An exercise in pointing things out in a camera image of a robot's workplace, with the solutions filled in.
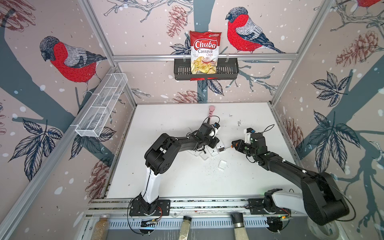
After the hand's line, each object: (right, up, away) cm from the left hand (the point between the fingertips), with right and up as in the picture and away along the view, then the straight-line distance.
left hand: (218, 139), depth 94 cm
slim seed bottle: (-19, -36, -29) cm, 50 cm away
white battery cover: (+1, -14, -6) cm, 15 cm away
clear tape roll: (+47, -37, -28) cm, 66 cm away
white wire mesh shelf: (-65, +21, -16) cm, 70 cm away
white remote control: (+1, -5, +1) cm, 5 cm away
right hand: (+7, -2, -6) cm, 9 cm away
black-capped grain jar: (+5, -36, -29) cm, 47 cm away
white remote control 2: (-4, -7, -1) cm, 8 cm away
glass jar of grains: (-57, -36, -30) cm, 73 cm away
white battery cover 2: (-10, -10, -1) cm, 14 cm away
